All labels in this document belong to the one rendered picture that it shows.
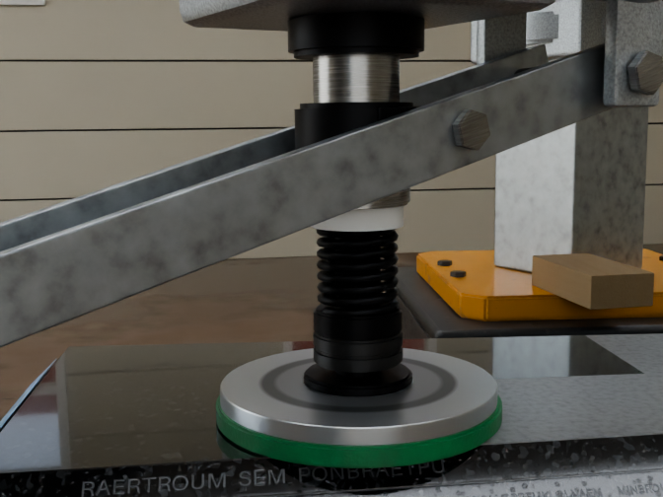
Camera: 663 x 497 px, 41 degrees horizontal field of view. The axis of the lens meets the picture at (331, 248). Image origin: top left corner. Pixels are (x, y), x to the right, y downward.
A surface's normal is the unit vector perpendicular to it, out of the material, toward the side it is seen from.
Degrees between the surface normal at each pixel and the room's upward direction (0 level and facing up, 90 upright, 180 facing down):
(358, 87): 90
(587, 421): 0
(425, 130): 90
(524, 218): 90
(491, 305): 90
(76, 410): 0
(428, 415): 0
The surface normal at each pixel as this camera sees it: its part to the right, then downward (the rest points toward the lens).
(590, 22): 0.56, 0.11
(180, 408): -0.01, -0.99
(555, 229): -0.83, 0.09
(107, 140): 0.17, 0.14
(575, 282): -0.98, 0.04
